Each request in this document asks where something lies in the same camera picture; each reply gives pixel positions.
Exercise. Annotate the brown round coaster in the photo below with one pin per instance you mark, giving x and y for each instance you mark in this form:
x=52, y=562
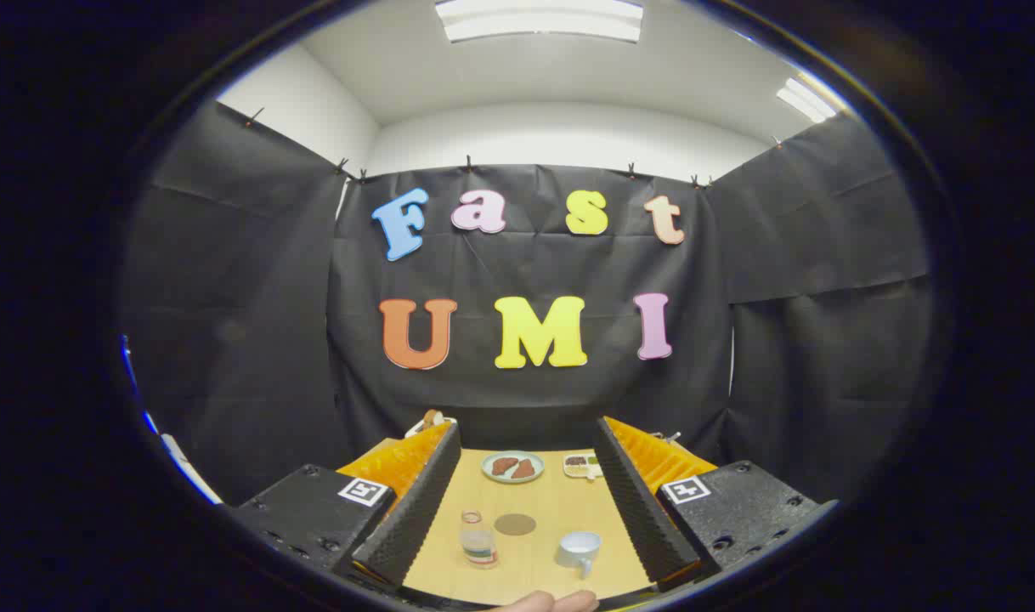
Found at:
x=515, y=524

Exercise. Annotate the toast slice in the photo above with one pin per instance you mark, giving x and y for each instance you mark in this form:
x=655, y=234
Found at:
x=432, y=417

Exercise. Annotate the large ceiling light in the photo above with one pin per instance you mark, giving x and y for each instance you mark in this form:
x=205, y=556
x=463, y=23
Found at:
x=539, y=19

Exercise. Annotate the white cup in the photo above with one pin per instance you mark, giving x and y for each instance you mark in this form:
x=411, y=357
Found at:
x=579, y=548

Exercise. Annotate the wooden table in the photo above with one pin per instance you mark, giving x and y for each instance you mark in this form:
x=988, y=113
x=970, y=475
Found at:
x=560, y=503

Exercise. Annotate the small ceiling light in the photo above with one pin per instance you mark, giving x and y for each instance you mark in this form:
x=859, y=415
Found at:
x=806, y=100

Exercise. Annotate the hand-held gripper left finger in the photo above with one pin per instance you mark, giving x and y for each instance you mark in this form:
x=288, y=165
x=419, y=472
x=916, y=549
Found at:
x=415, y=518

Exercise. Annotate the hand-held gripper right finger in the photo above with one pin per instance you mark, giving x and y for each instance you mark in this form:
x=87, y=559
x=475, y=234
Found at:
x=641, y=510

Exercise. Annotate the white divided dish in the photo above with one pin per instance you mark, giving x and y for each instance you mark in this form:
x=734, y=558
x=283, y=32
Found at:
x=582, y=467

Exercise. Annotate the white toaster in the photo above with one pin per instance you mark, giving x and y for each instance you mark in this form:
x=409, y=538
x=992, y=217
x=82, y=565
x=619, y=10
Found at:
x=415, y=430

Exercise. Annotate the brown meat piece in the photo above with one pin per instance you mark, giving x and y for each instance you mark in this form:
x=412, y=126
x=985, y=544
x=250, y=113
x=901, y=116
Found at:
x=524, y=469
x=504, y=466

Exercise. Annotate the pale green plate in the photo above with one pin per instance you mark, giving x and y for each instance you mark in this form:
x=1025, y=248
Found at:
x=489, y=467

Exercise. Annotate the black backdrop cloth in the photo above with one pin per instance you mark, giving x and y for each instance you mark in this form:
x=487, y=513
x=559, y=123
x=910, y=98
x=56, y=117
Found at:
x=526, y=272

